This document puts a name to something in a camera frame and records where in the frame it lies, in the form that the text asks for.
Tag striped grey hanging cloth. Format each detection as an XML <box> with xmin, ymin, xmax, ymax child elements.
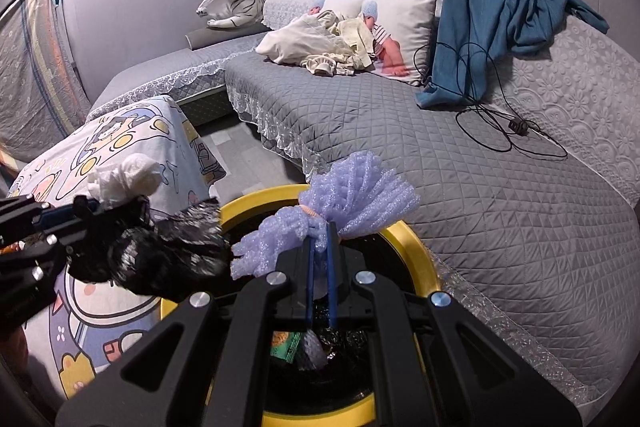
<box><xmin>0</xmin><ymin>0</ymin><xmax>93</xmax><ymax>162</ymax></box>

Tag small white tissue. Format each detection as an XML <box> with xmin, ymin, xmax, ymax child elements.
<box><xmin>87</xmin><ymin>154</ymin><xmax>163</xmax><ymax>210</ymax></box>

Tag pale foam net ball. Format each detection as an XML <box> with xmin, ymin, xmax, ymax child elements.
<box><xmin>297</xmin><ymin>329</ymin><xmax>328</xmax><ymax>370</ymax></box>

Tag yellow trash bin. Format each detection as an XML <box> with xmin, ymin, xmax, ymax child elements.
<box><xmin>157</xmin><ymin>184</ymin><xmax>443</xmax><ymax>427</ymax></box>

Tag cream crumpled cloth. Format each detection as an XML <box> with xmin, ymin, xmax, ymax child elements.
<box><xmin>255</xmin><ymin>9</ymin><xmax>376</xmax><ymax>78</ymax></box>

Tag purple foam net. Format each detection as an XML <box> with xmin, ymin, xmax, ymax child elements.
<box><xmin>231</xmin><ymin>151</ymin><xmax>421</xmax><ymax>280</ymax></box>

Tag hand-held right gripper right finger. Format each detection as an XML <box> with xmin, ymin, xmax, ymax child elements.
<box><xmin>325</xmin><ymin>227</ymin><xmax>583</xmax><ymax>427</ymax></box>

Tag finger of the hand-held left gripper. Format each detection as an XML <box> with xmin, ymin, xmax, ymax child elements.
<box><xmin>0</xmin><ymin>232</ymin><xmax>73</xmax><ymax>325</ymax></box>
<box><xmin>0</xmin><ymin>194</ymin><xmax>151</xmax><ymax>240</ymax></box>

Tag black plastic bag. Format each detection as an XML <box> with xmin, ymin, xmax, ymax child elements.
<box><xmin>67</xmin><ymin>199</ymin><xmax>231</xmax><ymax>303</ymax></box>

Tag grey quilted sofa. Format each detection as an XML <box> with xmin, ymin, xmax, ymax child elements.
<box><xmin>87</xmin><ymin>19</ymin><xmax>640</xmax><ymax>413</ymax></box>

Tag black charger cable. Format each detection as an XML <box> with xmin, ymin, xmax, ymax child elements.
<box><xmin>412</xmin><ymin>42</ymin><xmax>571</xmax><ymax>158</ymax></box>

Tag green snack packet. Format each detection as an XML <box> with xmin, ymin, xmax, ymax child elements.
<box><xmin>270</xmin><ymin>331</ymin><xmax>301</xmax><ymax>364</ymax></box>

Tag baby print pillow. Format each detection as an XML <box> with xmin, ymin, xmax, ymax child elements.
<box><xmin>305</xmin><ymin>0</ymin><xmax>366</xmax><ymax>25</ymax></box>
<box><xmin>360</xmin><ymin>0</ymin><xmax>437</xmax><ymax>86</ymax></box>

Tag cartoon printed blanket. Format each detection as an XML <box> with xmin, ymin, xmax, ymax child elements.
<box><xmin>0</xmin><ymin>94</ymin><xmax>228</xmax><ymax>403</ymax></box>

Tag black bin liner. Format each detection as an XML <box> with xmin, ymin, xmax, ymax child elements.
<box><xmin>220</xmin><ymin>207</ymin><xmax>426</xmax><ymax>413</ymax></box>

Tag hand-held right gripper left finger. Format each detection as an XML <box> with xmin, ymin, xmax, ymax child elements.
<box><xmin>55</xmin><ymin>234</ymin><xmax>318</xmax><ymax>427</ymax></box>

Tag white tiger plush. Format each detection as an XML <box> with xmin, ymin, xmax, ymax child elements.
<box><xmin>196</xmin><ymin>0</ymin><xmax>271</xmax><ymax>30</ymax></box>

